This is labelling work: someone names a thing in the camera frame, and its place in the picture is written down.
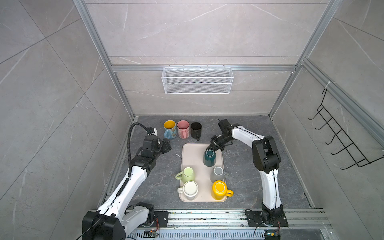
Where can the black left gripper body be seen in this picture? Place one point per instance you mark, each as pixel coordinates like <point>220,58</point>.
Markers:
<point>165,146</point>

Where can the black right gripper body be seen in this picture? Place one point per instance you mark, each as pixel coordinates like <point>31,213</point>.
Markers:
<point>220,142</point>

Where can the dark green mug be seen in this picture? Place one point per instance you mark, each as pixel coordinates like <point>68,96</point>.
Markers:
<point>209,158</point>

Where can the blue mug yellow inside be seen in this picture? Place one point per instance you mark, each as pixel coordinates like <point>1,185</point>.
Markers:
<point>171,131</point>

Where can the black mug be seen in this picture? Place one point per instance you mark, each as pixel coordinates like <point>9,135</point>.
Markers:
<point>196,130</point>

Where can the pink patterned mug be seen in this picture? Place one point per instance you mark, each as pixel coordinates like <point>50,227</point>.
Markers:
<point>183,129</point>

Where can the grey mug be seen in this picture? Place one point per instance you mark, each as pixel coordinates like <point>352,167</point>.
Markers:
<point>218,174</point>

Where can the light green mug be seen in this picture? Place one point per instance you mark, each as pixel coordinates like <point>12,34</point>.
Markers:
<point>186,175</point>

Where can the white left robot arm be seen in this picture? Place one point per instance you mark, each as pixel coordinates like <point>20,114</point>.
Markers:
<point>113,220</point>

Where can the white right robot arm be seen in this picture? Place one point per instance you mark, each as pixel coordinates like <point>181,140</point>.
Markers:
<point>266,159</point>

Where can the white mug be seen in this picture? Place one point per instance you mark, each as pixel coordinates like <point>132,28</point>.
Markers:
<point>190,190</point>

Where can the beige tray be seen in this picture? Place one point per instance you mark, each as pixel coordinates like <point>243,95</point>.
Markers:
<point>193,156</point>

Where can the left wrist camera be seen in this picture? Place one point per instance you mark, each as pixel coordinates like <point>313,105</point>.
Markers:
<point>152,131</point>

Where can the white wire mesh basket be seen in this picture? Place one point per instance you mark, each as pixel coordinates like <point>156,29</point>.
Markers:
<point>197,80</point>

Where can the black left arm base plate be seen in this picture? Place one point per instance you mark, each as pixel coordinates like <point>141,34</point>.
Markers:
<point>158,219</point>

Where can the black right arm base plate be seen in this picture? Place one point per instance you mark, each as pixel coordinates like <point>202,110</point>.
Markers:
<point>262,219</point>

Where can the black wire hook rack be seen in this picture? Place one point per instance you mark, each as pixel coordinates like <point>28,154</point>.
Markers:
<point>348,145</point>

